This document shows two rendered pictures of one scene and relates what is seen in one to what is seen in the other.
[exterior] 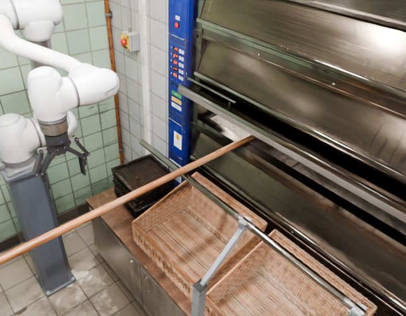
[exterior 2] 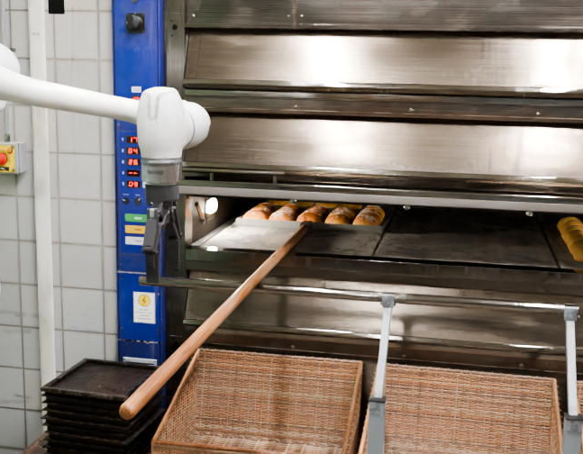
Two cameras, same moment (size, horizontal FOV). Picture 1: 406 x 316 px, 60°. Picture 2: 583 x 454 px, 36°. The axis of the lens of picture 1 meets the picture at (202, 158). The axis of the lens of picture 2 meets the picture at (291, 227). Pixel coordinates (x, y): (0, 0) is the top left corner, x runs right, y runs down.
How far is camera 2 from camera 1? 164 cm
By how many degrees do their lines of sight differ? 40
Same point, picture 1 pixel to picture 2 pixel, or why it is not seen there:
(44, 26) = not seen: hidden behind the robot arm
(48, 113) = (177, 143)
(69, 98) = (190, 126)
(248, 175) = (306, 302)
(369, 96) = (457, 109)
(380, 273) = (541, 330)
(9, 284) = not seen: outside the picture
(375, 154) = (487, 170)
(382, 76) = (467, 81)
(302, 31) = (356, 59)
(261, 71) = (300, 130)
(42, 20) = not seen: hidden behind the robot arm
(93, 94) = (203, 126)
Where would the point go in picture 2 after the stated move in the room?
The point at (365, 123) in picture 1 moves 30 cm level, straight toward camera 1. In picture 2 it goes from (461, 142) to (496, 152)
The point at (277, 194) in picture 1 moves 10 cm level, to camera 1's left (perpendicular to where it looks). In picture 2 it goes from (365, 304) to (341, 309)
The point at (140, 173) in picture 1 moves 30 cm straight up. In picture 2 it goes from (99, 381) to (97, 287)
